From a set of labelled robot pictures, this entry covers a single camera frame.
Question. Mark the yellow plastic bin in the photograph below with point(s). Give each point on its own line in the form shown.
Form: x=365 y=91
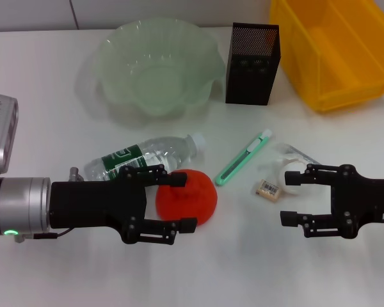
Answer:
x=339 y=57

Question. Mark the translucent green wavy fruit plate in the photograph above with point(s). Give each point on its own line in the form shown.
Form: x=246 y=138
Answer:
x=153 y=80

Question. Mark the mint green utility knife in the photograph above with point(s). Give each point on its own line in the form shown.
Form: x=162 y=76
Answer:
x=243 y=158

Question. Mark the black mesh pen holder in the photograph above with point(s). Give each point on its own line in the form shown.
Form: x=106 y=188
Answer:
x=249 y=73

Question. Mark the clear water bottle green label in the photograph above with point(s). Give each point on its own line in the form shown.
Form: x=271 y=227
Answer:
x=153 y=150

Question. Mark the beige eraser with barcode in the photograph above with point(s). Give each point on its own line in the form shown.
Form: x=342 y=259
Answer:
x=268 y=191

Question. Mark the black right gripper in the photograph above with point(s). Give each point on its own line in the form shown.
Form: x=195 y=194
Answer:
x=368 y=201

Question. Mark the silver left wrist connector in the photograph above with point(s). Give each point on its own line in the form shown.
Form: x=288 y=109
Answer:
x=76 y=174

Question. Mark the grey marker pen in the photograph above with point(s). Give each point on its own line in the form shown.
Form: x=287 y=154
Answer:
x=307 y=159

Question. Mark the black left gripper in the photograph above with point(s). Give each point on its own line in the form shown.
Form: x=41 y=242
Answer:
x=92 y=204

